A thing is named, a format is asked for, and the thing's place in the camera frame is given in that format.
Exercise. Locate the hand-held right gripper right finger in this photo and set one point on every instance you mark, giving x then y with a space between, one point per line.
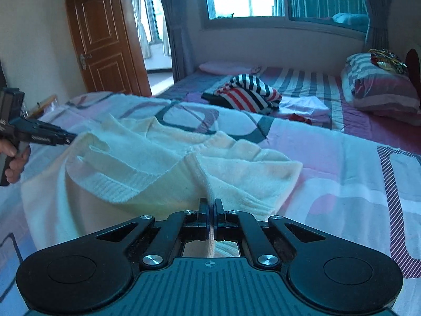
217 210

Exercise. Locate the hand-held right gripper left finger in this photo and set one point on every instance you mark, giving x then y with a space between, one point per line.
204 210

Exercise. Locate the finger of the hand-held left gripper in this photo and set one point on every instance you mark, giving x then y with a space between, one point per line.
49 129
49 141

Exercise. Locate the cream knit sweater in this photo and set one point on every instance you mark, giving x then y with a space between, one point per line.
148 177

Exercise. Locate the person's left hand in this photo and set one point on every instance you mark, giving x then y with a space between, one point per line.
19 164

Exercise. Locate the wooden furniture piece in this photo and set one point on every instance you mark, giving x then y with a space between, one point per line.
44 103

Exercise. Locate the brown wooden door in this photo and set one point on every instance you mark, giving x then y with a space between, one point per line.
98 33

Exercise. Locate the purple cloth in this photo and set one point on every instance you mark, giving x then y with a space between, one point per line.
197 97

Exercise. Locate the red white black striped garment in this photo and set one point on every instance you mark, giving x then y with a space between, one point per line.
250 92

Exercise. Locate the red small cloth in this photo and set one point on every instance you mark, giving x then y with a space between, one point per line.
299 118

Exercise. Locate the patterned pink blue bed cover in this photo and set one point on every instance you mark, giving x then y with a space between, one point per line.
345 184

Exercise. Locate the white folded garment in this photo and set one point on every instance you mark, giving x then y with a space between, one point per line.
306 107

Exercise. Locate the pink pillow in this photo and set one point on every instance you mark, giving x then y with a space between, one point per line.
227 67

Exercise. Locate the striped bed sheet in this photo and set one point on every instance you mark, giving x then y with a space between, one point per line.
312 85

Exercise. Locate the grey blue curtain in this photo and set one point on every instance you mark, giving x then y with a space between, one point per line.
174 26
378 10

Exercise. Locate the striped pillow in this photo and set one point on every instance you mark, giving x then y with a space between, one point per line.
381 89

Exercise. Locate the gold black patterned cloth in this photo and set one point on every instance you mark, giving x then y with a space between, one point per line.
388 61

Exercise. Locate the blue cushion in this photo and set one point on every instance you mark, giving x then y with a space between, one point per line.
350 21

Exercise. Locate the red white scalloped headboard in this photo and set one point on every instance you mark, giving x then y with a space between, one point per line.
414 69

